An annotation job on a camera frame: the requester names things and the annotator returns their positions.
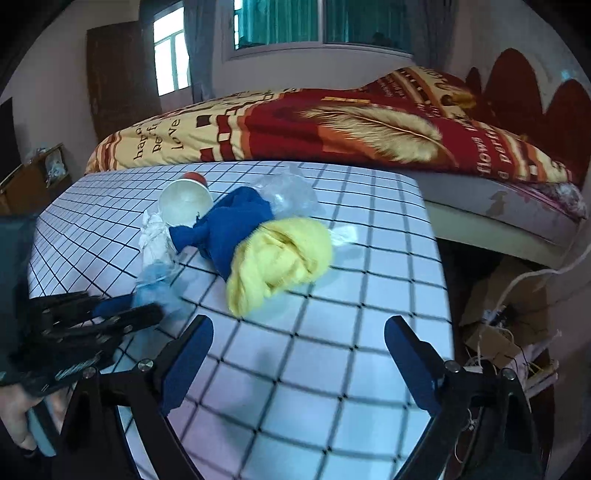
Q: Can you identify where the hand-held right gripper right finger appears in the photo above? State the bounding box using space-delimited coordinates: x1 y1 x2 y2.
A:
385 315 541 480

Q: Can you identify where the light blue plastic wrapper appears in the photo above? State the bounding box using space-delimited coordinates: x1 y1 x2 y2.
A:
131 263 183 319

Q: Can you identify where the grey curtain between windows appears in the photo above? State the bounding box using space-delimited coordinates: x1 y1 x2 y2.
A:
184 0 236 100

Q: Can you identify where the narrow bright window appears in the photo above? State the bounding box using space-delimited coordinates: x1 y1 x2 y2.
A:
151 11 192 97

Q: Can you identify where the blue cloth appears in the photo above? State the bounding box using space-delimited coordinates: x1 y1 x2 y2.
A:
168 186 274 282

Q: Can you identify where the red paper cup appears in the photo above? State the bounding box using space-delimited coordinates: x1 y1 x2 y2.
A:
159 172 214 227

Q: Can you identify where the cardboard box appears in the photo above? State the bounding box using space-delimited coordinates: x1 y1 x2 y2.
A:
459 256 561 365

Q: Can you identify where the person's left hand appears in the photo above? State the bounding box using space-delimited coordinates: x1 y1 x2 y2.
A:
0 384 38 452

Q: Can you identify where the long white cable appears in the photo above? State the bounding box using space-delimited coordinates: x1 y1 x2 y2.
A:
485 240 591 324

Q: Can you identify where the floral pillow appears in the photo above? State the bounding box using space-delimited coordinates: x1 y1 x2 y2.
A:
545 182 587 217

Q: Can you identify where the dark flat panel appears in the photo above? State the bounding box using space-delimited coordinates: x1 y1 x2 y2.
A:
0 97 24 176

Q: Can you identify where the yellow cloth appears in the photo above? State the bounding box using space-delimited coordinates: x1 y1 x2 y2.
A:
226 217 334 318

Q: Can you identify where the large sliding window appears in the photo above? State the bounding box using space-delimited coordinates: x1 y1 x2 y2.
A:
231 0 414 51

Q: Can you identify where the mattress with floral sheet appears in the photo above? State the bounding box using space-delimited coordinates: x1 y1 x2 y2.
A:
418 173 587 245

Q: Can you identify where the white checked tablecloth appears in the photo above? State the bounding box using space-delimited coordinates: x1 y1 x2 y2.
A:
28 161 451 480

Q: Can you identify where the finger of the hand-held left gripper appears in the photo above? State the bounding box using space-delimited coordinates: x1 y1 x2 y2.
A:
44 304 164 355
28 292 137 326

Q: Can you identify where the clear plastic bag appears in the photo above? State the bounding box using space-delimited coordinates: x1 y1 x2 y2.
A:
252 167 319 217

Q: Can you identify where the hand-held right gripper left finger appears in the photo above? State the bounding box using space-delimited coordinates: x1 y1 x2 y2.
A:
60 315 215 480

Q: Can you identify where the grey curtain beside headboard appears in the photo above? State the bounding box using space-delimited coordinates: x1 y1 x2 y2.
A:
406 0 462 72

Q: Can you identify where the white tissue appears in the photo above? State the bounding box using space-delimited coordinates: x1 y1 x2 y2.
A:
139 210 178 268

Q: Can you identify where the white bed with red headboard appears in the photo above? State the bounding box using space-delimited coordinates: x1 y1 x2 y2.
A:
434 46 591 273

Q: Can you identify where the red and yellow printed blanket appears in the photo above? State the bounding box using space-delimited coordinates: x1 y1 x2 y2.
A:
85 66 575 185

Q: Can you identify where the small clear plastic wrapper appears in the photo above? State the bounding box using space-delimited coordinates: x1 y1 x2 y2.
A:
330 226 360 250

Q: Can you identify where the wooden side desk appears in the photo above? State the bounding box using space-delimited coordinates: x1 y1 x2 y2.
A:
0 143 72 215

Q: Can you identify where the brown wooden door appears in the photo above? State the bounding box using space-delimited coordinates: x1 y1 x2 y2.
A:
87 21 155 139

